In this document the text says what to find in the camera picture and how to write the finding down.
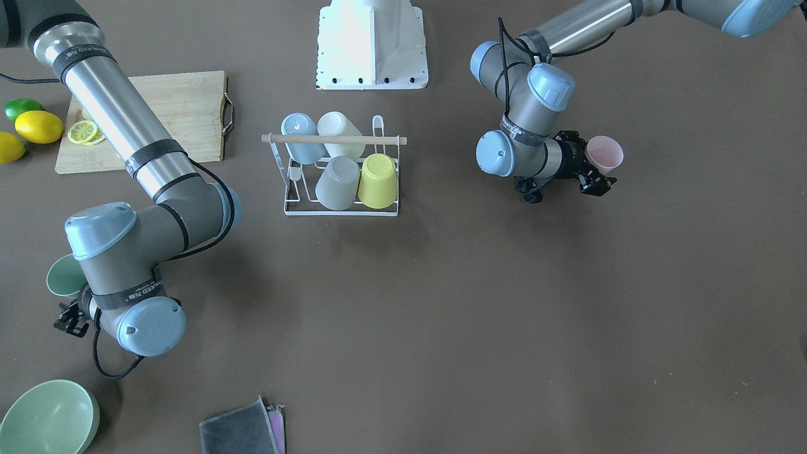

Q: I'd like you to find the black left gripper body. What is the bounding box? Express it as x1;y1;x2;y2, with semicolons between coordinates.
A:
514;131;596;204

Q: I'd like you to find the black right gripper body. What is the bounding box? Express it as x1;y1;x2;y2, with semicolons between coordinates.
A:
53;284;93;338

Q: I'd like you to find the pink plastic cup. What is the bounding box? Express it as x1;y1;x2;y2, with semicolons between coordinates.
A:
585;135;624;175

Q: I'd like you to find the green plastic cup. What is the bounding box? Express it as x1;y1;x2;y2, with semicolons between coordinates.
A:
46;253;88;299

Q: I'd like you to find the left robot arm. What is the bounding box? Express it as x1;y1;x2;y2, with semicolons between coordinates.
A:
470;1;805;204

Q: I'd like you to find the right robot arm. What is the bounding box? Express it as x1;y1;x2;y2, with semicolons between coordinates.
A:
2;1;242;367

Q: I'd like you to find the yellow plastic cup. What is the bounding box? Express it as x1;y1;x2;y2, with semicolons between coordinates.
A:
357;153;398;209

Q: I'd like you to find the grey plastic cup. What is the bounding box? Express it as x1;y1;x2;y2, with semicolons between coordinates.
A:
315;156;360;211

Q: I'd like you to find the cream white plastic cup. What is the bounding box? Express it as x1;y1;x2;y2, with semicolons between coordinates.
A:
317;111;366;161

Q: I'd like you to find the light blue plastic cup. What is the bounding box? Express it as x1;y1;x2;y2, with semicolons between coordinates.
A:
281;113;327;166

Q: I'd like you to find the green ceramic bowl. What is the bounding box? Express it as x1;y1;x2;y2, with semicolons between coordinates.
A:
1;380;100;453

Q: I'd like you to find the whole yellow lemon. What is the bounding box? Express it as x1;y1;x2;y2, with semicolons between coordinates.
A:
15;111;64;144
0;131;26;165

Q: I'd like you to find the grey folded cloth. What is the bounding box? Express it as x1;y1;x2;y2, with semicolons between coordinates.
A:
199;399;277;453

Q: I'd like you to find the green lime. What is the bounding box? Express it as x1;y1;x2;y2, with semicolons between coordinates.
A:
4;98;44;122

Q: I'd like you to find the purple folded cloth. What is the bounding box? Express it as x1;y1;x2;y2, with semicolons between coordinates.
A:
266;405;286;454

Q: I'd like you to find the wooden cutting board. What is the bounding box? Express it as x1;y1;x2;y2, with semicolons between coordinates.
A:
55;70;233;175

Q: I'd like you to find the white wire cup rack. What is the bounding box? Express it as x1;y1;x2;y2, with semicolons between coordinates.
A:
262;112;407;218

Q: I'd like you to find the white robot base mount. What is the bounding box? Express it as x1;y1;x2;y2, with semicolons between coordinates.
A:
315;1;429;90

